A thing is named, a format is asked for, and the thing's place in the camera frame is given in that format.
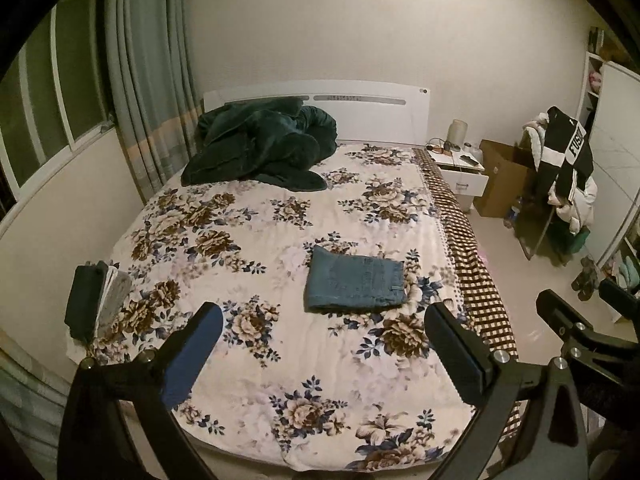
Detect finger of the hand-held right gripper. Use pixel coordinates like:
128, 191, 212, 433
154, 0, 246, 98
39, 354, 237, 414
536, 289, 602, 357
598, 278, 640, 319

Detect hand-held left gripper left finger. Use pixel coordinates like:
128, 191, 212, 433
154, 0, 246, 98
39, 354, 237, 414
59, 301, 224, 480

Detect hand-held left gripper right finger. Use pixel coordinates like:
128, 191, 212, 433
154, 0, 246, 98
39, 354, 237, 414
424, 301, 589, 480

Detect blue denim pants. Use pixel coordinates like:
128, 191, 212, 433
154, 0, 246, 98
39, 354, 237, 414
304, 246, 407, 312

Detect teal folded clothes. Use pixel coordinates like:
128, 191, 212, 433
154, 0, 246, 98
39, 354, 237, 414
616, 254, 640, 292

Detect pair of grey-green slippers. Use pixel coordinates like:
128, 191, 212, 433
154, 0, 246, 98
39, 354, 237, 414
571, 256, 602, 302

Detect green bin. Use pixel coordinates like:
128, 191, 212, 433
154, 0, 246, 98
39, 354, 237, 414
569, 227, 592, 257

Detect brown checkered bedsheet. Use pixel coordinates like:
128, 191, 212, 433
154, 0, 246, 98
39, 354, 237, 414
412, 147, 521, 436

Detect bed with floral cover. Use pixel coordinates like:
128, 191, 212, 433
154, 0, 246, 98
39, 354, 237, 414
82, 140, 481, 473

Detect grey folded garment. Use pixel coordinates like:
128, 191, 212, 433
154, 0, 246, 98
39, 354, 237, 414
96, 274, 134, 337

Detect white puffy jacket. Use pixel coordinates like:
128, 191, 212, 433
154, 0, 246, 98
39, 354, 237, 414
522, 114, 599, 235

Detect dark green folded garment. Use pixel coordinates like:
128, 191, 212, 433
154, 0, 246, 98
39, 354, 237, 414
64, 261, 109, 342

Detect brown cardboard box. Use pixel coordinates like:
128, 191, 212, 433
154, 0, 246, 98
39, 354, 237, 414
472, 139, 535, 219

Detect black and white jacket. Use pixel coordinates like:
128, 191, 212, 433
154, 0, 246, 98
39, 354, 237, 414
540, 106, 595, 202

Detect white nightstand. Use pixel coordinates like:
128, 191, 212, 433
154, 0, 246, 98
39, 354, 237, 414
425, 147, 490, 212

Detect white wardrobe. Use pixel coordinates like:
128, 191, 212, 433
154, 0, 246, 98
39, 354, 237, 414
575, 27, 640, 326

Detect beige cylindrical lamp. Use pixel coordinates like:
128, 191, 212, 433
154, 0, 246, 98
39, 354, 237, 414
448, 119, 469, 151

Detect dark green blanket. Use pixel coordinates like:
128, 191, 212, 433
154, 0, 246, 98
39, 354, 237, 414
181, 97, 338, 192

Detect white bed headboard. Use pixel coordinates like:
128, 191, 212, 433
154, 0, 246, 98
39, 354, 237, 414
202, 80, 431, 143

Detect striped green curtain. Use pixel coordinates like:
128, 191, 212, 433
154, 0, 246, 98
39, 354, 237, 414
102, 0, 202, 202

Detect white framed window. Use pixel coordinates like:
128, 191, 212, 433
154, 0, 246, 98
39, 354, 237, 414
0, 0, 119, 207

